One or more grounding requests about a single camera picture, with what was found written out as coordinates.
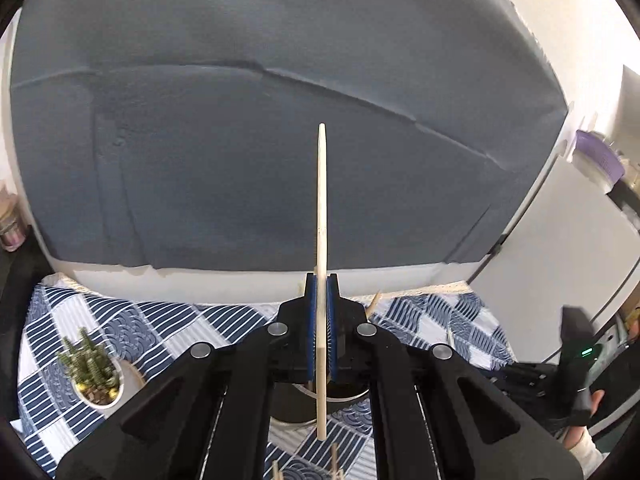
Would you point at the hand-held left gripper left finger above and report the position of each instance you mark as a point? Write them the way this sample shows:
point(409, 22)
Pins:
point(311, 332)

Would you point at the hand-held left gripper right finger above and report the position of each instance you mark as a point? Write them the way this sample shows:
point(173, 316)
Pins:
point(332, 332)

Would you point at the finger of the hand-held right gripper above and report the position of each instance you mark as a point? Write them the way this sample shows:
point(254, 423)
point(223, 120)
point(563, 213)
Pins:
point(540, 391)
point(525, 370)

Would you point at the group of wooden chopsticks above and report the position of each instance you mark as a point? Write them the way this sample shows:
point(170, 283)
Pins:
point(374, 302)

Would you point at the black cylindrical utensil holder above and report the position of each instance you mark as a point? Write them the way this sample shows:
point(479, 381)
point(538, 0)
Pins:
point(295, 407)

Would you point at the long wooden chopstick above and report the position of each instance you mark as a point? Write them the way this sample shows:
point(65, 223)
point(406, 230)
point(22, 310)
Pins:
point(321, 210)

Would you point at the person's right forearm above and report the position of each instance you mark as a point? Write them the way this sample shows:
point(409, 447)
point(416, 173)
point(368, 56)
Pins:
point(587, 455)

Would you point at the person's right hand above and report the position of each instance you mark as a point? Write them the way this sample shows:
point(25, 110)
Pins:
point(597, 400)

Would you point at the white cabinet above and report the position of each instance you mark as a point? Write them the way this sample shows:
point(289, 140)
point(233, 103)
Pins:
point(550, 240)

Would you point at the blue patterned tablecloth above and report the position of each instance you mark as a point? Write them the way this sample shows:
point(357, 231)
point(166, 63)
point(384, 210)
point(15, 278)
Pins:
point(175, 320)

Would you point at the round wooden coaster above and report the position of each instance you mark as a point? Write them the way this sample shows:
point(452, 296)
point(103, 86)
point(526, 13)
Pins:
point(135, 375)

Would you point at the grey backdrop cloth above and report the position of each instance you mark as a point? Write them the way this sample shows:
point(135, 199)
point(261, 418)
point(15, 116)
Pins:
point(250, 135)

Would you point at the potted cactus white pot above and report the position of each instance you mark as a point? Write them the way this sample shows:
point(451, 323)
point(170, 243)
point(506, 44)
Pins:
point(87, 365)

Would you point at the black side table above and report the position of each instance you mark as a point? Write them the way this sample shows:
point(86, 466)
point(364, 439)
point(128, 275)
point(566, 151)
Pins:
point(15, 280)

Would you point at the pink candle jar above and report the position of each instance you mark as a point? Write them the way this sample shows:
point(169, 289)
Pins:
point(11, 230)

